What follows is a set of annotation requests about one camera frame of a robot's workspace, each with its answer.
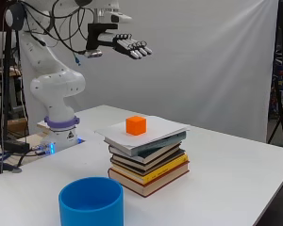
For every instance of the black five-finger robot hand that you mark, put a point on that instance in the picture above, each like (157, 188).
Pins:
(129, 44)

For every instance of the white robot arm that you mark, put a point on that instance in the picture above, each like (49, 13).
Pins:
(55, 84)

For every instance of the white hanging sheet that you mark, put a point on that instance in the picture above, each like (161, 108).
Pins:
(195, 62)

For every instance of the orange cube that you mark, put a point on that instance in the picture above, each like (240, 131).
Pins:
(136, 125)

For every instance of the dark teal book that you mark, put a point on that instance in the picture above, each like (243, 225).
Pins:
(160, 142)

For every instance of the grey thin book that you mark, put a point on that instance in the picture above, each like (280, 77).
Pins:
(154, 153)

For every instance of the black book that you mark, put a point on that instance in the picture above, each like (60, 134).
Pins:
(160, 158)

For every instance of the yellow book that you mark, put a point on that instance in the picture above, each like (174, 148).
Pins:
(166, 168)

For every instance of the brown cardboard box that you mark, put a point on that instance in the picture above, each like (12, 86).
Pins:
(17, 125)

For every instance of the red-brown thick book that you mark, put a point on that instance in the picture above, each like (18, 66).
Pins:
(162, 181)

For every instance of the black power box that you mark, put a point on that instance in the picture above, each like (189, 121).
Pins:
(16, 145)

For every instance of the blue round tub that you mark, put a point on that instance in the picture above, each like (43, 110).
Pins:
(91, 204)

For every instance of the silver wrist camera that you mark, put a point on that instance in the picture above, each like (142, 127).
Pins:
(93, 53)

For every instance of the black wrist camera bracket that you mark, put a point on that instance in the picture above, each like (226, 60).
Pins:
(94, 31)

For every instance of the black camera stand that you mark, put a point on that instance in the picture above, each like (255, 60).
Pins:
(6, 94)

